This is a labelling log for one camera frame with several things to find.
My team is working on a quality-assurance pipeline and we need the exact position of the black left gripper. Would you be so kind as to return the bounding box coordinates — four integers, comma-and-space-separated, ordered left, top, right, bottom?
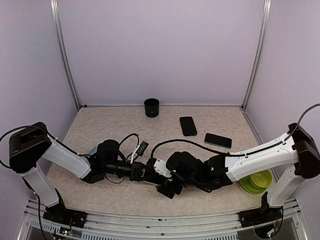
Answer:
103, 160, 157, 182

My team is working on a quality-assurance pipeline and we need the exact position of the clear phone case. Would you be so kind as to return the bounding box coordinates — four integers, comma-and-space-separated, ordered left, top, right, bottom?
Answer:
143, 175, 163, 186

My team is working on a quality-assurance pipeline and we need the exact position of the black smartphone teal edge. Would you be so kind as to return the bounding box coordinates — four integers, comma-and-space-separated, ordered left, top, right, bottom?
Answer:
179, 116, 198, 137
204, 133, 232, 149

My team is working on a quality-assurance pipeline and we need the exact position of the light blue phone case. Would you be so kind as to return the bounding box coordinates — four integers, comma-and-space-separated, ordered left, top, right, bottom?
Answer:
88, 146, 98, 156

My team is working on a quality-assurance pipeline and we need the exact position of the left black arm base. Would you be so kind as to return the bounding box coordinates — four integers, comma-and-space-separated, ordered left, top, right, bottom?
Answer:
43, 189, 88, 229

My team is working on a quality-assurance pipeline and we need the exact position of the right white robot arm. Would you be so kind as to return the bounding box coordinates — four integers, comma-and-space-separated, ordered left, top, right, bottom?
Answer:
153, 123, 320, 222

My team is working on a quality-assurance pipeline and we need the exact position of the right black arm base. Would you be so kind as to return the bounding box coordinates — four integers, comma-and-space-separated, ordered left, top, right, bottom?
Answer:
238, 191, 284, 228

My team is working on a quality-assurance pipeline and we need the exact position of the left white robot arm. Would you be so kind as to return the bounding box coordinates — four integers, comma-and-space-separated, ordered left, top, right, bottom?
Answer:
8, 122, 146, 223

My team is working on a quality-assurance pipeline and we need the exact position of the dark green cup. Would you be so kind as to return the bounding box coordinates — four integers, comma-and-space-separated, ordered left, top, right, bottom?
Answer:
144, 98, 160, 118

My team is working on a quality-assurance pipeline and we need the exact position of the green bowl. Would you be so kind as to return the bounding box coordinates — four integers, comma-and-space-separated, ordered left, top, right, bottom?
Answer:
249, 169, 273, 189

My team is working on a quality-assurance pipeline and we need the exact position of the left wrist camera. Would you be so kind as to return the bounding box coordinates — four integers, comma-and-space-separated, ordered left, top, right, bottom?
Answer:
136, 141, 149, 157

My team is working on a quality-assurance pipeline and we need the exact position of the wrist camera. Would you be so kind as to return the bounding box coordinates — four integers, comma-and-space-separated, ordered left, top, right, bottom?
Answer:
147, 158, 173, 179
136, 141, 149, 157

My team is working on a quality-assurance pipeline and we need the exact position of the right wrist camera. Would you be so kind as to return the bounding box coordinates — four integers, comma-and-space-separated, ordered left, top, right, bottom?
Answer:
147, 158, 173, 179

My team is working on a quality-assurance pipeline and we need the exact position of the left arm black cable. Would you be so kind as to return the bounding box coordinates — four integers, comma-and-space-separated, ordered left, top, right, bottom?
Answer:
118, 133, 140, 163

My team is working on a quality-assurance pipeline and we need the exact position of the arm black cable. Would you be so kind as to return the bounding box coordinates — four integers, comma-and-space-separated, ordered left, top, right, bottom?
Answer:
118, 133, 140, 163
150, 103, 320, 161

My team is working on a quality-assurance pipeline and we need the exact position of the front aluminium rail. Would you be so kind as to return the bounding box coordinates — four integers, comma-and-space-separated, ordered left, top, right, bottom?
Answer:
14, 197, 308, 240

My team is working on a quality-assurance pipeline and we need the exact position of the right aluminium frame post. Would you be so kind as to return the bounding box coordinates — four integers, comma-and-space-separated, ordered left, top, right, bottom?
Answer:
241, 0, 272, 112

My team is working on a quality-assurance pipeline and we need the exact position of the aluminium frame post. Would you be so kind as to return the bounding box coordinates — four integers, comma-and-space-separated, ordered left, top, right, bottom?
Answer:
50, 0, 82, 111
241, 0, 272, 112

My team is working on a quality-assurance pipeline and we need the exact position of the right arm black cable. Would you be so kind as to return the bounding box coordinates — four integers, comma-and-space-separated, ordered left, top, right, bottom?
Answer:
150, 103, 320, 161

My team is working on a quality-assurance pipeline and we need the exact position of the left aluminium frame post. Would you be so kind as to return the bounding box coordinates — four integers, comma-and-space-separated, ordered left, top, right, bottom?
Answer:
50, 0, 82, 111

